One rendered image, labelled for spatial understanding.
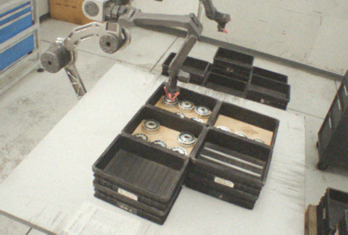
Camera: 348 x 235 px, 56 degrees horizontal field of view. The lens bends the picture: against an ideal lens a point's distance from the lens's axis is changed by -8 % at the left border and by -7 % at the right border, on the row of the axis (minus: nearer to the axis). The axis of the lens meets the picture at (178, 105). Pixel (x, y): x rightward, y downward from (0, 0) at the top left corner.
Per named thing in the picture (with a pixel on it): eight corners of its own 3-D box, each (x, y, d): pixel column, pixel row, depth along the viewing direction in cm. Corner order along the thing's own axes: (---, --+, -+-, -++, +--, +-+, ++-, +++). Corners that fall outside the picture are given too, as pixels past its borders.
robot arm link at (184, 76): (173, 59, 211) (168, 70, 206) (191, 64, 209) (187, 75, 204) (173, 71, 221) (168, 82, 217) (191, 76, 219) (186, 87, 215)
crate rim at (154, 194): (90, 170, 161) (90, 167, 159) (119, 135, 184) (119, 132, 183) (166, 202, 152) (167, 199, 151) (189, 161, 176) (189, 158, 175)
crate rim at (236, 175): (189, 161, 176) (190, 158, 175) (206, 129, 200) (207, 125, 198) (263, 188, 167) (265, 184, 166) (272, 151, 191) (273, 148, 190)
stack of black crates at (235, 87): (195, 115, 336) (201, 86, 317) (202, 99, 360) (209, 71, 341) (235, 127, 330) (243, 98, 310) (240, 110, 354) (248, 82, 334)
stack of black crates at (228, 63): (204, 94, 368) (212, 57, 342) (210, 81, 392) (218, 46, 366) (241, 105, 362) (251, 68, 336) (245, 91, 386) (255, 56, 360)
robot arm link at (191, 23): (201, 10, 169) (195, 23, 164) (204, 29, 180) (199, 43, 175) (123, 5, 184) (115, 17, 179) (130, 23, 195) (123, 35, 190)
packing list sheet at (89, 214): (60, 234, 153) (60, 233, 152) (83, 199, 171) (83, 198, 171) (124, 259, 147) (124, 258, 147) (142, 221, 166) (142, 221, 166)
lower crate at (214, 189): (183, 188, 188) (186, 173, 181) (200, 155, 211) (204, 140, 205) (251, 212, 179) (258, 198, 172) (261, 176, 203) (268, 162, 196)
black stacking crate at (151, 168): (91, 183, 167) (91, 168, 160) (119, 148, 190) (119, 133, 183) (164, 214, 158) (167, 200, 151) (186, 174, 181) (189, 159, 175)
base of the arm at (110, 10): (109, 17, 191) (110, -3, 184) (122, 20, 189) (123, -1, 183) (102, 22, 184) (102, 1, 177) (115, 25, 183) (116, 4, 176)
